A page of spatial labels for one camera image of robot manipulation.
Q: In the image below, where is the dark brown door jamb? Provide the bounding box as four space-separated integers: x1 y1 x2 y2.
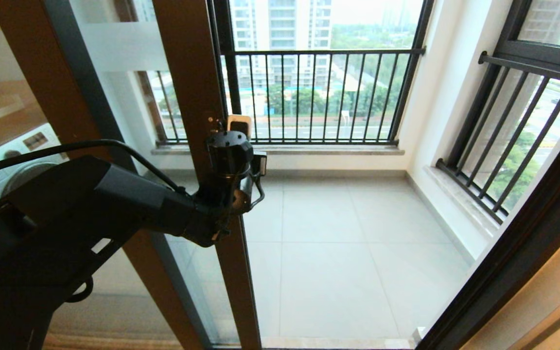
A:
416 107 560 350

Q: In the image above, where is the sliding glass door brown frame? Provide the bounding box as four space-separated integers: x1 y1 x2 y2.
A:
0 0 262 350

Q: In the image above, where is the grey stone window sill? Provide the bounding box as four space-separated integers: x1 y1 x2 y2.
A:
423 165 499 239
151 144 405 156

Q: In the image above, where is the black window guard railing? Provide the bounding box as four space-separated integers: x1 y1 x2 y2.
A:
156 46 426 146
436 51 560 225

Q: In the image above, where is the white front-load washing machine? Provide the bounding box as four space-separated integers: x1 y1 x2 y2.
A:
0 124 71 217

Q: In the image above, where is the dark window frame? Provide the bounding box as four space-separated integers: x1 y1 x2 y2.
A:
112 0 435 146
448 0 560 168

